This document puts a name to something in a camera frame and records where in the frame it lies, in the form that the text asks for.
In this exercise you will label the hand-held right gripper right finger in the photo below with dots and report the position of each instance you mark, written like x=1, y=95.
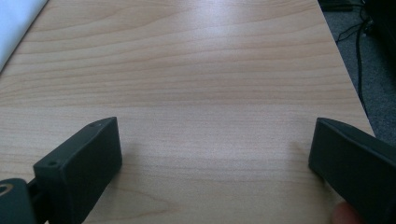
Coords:
x=355, y=168

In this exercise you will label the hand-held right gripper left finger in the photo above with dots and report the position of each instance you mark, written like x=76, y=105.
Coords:
x=77, y=168

